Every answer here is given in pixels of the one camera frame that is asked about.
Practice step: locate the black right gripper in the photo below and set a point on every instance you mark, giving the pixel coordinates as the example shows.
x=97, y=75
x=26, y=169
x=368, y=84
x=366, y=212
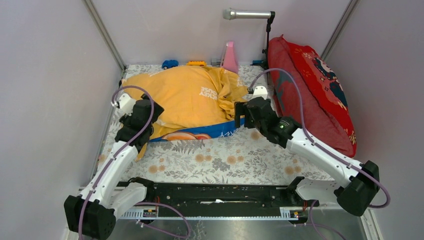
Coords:
x=241, y=109

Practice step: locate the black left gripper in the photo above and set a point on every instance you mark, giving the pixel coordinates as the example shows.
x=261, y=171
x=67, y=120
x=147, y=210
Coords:
x=127, y=119

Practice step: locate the yellow pillowcase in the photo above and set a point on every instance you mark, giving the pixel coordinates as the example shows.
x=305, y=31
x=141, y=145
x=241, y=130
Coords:
x=198, y=102

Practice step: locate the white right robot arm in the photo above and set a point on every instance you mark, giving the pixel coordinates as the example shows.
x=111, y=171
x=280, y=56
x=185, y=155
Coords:
x=353, y=185

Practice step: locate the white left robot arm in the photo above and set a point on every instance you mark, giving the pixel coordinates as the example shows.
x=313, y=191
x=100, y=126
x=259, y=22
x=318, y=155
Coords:
x=95, y=211

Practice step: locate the red patterned pillow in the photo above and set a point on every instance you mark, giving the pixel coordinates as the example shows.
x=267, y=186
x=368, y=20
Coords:
x=306, y=89

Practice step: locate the pink metronome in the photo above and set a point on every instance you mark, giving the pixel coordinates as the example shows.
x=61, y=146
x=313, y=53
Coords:
x=228, y=59

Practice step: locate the floral bed sheet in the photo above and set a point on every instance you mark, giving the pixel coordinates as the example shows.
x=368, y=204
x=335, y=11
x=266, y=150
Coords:
x=242, y=157

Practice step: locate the orange toy car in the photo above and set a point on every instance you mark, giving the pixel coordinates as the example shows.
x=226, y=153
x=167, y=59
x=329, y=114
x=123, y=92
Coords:
x=196, y=63

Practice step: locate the blue toy car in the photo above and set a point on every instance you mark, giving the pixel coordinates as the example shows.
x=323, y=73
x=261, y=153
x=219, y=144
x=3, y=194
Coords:
x=171, y=63

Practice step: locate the silver microphone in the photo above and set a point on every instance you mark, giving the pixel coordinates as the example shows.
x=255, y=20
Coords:
x=233, y=14

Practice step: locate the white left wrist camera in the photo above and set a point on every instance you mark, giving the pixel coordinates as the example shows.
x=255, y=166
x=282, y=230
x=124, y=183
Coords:
x=126, y=104

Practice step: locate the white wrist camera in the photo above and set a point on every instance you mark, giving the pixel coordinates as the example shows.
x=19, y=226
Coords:
x=126, y=104
x=260, y=92

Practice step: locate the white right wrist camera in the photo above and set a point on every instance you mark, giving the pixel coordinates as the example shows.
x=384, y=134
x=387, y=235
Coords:
x=260, y=92

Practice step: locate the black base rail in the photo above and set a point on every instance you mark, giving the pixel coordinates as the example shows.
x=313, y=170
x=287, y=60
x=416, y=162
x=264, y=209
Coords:
x=223, y=201

